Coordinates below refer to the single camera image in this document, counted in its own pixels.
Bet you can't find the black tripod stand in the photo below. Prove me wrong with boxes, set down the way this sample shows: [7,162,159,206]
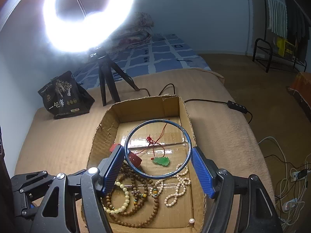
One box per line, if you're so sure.
[90,47,140,106]

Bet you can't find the white striped towel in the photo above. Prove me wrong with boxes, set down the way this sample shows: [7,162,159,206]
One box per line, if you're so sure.
[267,0,287,38]

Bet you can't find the cream bead bracelet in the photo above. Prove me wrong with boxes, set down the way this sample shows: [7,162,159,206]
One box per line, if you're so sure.
[103,180,131,215]

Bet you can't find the white pearl necklace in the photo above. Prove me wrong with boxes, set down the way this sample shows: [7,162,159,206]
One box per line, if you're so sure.
[149,163,191,208]

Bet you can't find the green jade pendant red cord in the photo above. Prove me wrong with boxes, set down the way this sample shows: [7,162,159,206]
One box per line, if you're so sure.
[135,121,172,168]

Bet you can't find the open cardboard box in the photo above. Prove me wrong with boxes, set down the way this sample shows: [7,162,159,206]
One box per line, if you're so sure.
[87,96,206,232]

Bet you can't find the blue patterned bed sheet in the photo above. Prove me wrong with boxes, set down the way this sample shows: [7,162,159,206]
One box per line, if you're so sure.
[73,33,211,90]

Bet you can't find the yellow box on rack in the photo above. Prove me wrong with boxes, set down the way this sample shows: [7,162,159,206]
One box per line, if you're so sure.
[277,37,295,59]

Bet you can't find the bright ring light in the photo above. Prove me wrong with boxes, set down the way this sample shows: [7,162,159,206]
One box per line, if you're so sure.
[42,0,139,54]

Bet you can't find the black ring light cable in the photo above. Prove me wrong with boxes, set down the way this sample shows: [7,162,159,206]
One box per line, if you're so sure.
[138,83,254,124]

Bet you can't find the black clothes rack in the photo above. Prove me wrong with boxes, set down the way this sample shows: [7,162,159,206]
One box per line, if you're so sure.
[252,0,310,73]

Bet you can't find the red strap wristwatch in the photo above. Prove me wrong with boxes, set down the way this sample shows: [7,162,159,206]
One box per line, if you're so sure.
[109,144,142,168]

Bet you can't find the folded floral quilt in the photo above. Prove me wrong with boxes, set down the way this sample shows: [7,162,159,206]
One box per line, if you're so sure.
[104,12,154,54]

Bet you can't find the white power strip cables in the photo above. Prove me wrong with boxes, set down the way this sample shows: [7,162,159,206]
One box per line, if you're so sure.
[257,135,311,228]

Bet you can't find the black printed snack bag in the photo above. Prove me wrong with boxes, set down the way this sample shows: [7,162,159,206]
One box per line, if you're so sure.
[38,70,95,119]

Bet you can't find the blue bangle ring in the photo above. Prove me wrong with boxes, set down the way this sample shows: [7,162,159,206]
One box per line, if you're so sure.
[123,119,192,179]

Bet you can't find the orange patterned cloth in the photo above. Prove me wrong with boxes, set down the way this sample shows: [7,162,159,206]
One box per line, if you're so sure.
[287,72,311,120]

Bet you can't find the brown wooden bead necklace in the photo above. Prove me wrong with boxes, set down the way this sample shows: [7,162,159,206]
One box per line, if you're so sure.
[104,162,160,228]

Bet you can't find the dark hanging clothes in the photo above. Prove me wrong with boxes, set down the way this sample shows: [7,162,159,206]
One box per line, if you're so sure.
[285,0,310,62]

